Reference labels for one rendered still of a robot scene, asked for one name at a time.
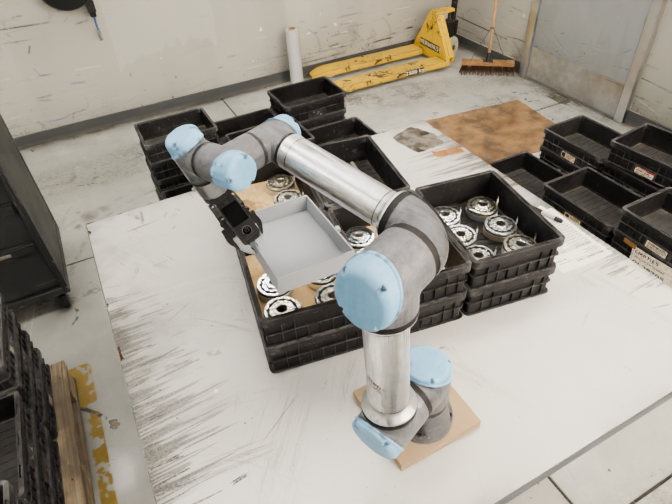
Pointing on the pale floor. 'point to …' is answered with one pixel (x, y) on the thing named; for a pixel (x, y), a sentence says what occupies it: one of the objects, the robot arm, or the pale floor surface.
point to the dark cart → (27, 235)
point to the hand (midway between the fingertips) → (256, 250)
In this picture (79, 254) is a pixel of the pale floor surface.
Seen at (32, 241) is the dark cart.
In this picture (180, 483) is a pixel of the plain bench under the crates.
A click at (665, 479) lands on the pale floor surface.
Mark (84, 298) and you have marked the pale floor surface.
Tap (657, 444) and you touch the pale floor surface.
